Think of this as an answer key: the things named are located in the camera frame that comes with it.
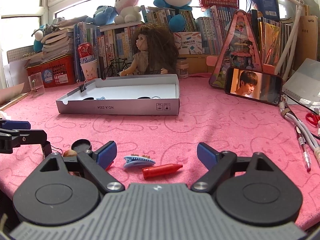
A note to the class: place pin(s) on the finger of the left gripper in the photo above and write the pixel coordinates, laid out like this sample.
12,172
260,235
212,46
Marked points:
11,124
36,137

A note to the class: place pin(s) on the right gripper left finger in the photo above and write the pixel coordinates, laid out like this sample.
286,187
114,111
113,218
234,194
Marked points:
93,165

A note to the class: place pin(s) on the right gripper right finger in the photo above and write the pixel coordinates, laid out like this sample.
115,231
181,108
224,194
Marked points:
219,165

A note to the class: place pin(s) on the black cap upward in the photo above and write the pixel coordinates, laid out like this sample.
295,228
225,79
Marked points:
81,145

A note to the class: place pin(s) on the brown hazelnut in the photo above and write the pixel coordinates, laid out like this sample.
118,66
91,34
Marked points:
70,153

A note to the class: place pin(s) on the blue bear hair clip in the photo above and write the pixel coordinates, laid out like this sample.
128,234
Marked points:
137,161

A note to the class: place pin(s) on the red crayon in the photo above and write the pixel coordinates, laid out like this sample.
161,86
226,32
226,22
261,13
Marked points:
156,171
109,166

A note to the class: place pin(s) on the large black binder clip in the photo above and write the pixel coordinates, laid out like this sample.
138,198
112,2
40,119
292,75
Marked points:
57,150

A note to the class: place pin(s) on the pink rabbit table cloth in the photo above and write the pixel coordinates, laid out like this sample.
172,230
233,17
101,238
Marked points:
206,115

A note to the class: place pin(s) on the small binder clip on tray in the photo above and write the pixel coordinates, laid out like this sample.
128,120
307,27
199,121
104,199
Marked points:
82,85

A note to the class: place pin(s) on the red plastic basket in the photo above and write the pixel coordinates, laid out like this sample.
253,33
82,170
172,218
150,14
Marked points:
56,72

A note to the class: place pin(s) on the blue white plush at left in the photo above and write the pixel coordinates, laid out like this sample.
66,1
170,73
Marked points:
38,34

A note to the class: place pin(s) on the white cat paper cup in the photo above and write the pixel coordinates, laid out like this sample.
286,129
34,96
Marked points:
90,70

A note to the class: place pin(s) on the red pen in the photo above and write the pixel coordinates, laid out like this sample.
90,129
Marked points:
305,153

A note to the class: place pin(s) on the black smartphone playing video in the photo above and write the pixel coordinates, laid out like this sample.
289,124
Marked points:
254,85

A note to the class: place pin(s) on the white cardboard box tray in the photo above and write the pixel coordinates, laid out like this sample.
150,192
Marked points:
121,95

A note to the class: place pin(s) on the stack of books on basket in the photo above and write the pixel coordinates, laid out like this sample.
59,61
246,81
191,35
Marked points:
58,40

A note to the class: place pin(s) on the miniature black bicycle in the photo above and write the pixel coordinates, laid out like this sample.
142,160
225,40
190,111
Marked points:
115,67

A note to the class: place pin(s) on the red beer can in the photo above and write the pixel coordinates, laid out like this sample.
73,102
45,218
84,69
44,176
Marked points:
86,53

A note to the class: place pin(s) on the small brown jar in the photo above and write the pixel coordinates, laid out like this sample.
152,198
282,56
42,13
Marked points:
182,67

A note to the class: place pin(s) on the red scissors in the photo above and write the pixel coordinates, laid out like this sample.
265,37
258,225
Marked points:
312,119

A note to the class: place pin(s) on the pink triangular toy case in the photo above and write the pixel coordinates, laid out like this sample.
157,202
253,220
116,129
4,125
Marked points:
238,46

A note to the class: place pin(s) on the brown haired doll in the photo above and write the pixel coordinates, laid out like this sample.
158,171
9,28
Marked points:
155,51

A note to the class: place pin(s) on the label printer box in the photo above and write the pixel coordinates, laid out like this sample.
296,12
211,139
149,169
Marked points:
188,43

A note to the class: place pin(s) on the row of standing books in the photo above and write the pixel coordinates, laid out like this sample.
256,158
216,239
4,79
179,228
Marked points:
287,54

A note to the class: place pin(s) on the small blue bear plush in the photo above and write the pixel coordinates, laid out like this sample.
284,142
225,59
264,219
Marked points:
104,15

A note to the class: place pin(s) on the pink white rabbit plush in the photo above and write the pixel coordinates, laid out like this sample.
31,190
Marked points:
128,11

